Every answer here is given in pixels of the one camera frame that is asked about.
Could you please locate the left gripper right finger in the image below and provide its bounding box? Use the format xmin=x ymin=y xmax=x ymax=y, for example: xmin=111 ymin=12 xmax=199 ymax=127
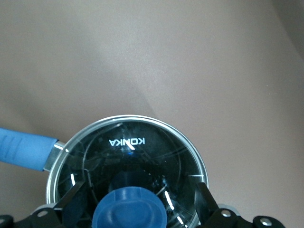
xmin=194 ymin=181 xmax=250 ymax=228

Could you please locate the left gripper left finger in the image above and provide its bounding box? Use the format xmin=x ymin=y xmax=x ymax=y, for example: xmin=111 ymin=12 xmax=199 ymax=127
xmin=16 ymin=181 xmax=85 ymax=228

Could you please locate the glass lid with blue knob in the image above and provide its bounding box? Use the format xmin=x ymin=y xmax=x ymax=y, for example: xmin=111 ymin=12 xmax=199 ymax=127
xmin=45 ymin=114 xmax=209 ymax=228

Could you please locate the brown table mat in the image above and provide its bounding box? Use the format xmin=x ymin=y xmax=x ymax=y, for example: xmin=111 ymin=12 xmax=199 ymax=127
xmin=0 ymin=0 xmax=304 ymax=228

